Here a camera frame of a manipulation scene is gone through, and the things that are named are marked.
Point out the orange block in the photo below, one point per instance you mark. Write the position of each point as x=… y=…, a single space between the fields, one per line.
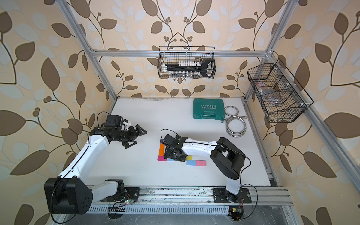
x=161 y=149

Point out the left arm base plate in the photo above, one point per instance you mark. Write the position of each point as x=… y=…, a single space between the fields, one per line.
x=127 y=195

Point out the black white tool in basket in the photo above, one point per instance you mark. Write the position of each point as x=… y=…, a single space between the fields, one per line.
x=205 y=68

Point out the pink block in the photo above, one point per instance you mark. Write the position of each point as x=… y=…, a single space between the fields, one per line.
x=201 y=163

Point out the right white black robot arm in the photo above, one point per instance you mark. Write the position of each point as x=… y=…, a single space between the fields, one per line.
x=229 y=159

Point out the plastic bag in basket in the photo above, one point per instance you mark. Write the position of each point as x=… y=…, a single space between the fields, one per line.
x=268 y=96

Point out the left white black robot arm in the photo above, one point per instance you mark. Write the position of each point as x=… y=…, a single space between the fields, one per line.
x=69 y=193

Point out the green plastic tool case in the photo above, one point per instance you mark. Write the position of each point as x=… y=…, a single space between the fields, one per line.
x=212 y=109

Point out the black wire basket right wall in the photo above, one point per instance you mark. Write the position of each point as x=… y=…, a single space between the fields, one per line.
x=280 y=94

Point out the black wire basket back wall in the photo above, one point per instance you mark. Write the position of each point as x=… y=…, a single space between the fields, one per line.
x=172 y=54

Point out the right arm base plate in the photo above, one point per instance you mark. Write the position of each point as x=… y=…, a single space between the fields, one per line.
x=221 y=195

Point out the aluminium frame rail front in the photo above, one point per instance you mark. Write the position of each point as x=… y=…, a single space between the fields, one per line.
x=176 y=195

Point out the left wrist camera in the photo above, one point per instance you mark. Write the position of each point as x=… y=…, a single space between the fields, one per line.
x=116 y=121

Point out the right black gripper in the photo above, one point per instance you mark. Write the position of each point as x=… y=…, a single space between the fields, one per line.
x=167 y=154

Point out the magenta block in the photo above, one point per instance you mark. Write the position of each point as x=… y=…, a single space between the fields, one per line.
x=161 y=158

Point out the black wire basket wall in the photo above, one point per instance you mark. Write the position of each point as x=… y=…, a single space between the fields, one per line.
x=172 y=54
x=280 y=94

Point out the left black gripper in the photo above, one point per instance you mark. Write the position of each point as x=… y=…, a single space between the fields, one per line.
x=133 y=135

